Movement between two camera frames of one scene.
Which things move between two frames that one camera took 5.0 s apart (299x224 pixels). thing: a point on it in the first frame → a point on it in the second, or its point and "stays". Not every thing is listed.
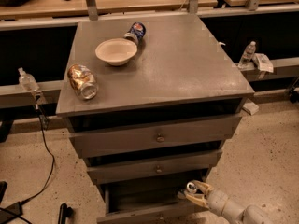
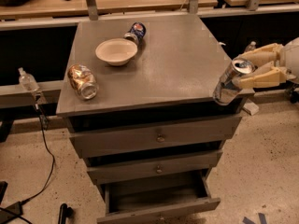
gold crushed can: x=83 y=80 stays
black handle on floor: x=64 y=213 stays
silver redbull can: x=191 y=189 → x=226 y=91
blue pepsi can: x=135 y=33 stays
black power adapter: x=15 y=208 stays
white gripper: x=219 y=200 → x=291 y=60
